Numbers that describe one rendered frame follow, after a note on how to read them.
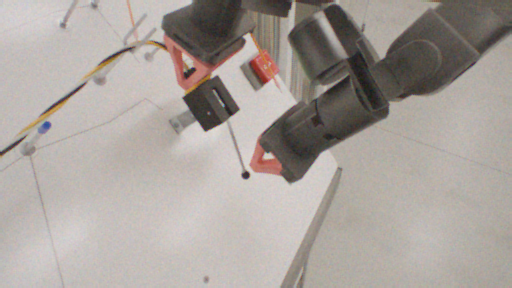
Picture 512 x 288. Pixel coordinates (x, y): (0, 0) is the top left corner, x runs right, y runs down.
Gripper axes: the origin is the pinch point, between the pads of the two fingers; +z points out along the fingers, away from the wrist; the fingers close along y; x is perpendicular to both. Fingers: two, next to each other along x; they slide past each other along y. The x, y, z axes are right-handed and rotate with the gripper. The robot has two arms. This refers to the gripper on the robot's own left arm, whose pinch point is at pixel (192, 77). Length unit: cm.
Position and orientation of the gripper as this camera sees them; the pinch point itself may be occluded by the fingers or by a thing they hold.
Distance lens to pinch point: 45.9
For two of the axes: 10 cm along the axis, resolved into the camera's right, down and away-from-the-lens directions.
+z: -4.0, 5.6, 7.3
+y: -4.9, 5.4, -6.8
